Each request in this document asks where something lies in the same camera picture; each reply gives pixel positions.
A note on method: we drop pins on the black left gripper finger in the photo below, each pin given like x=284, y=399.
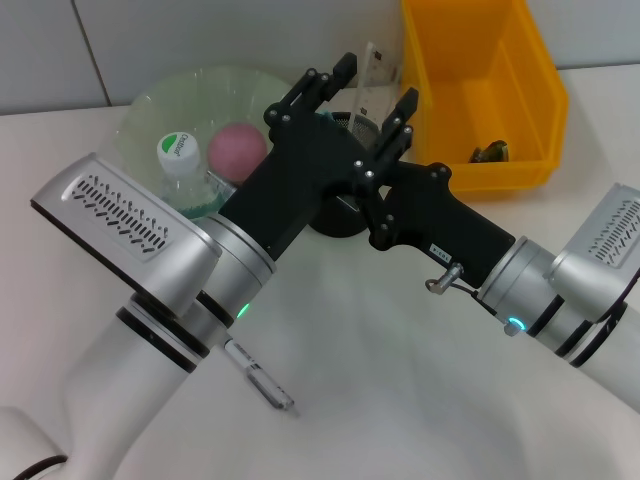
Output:
x=395, y=130
x=315, y=90

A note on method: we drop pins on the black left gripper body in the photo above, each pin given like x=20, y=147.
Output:
x=300, y=175

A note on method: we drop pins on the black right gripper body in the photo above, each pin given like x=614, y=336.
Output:
x=430, y=215

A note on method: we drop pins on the clear plastic ruler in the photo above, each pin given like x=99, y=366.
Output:
x=367, y=90

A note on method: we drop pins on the pink peach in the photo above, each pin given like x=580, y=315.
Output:
x=235, y=150

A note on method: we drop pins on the green plastic wrapper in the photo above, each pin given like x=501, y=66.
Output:
x=490, y=152

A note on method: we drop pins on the clear bottle with green label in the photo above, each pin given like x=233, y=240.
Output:
x=177, y=150

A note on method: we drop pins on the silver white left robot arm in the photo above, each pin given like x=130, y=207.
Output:
x=125, y=400

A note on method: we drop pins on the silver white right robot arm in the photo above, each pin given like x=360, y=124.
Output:
x=530, y=295

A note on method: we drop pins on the black mesh pen holder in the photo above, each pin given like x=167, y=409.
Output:
x=340, y=227

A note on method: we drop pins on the green glass fruit plate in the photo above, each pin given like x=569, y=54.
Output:
x=150, y=115

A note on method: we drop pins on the grey clear pen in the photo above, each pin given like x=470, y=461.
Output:
x=270, y=392

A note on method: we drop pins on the yellow plastic bin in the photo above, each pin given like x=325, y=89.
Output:
x=475, y=60

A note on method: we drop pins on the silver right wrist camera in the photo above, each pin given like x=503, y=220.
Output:
x=600, y=250

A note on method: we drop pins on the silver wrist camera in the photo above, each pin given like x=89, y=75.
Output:
x=600, y=250
x=125, y=215

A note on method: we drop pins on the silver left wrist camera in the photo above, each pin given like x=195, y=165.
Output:
x=125, y=215

